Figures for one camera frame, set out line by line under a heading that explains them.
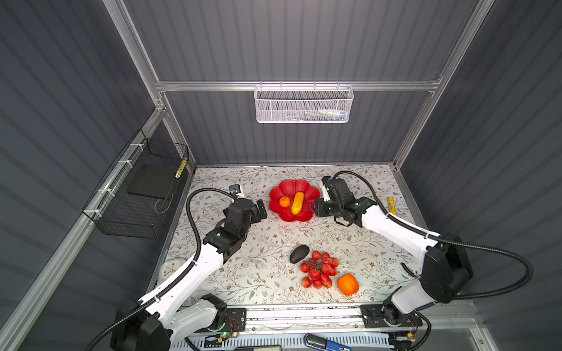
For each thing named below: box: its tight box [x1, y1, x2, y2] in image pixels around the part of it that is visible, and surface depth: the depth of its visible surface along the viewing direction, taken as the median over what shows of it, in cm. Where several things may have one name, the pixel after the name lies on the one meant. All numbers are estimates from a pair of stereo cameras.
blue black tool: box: [302, 333, 352, 351], surface depth 67 cm
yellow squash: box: [291, 191, 306, 215], surface depth 102 cm
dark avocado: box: [289, 244, 310, 264], surface depth 87 cm
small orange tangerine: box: [279, 195, 291, 208], surface depth 104 cm
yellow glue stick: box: [387, 196, 398, 216], surface depth 103 cm
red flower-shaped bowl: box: [269, 179, 321, 223], surface depth 107 cm
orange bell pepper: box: [336, 273, 360, 297], surface depth 77 cm
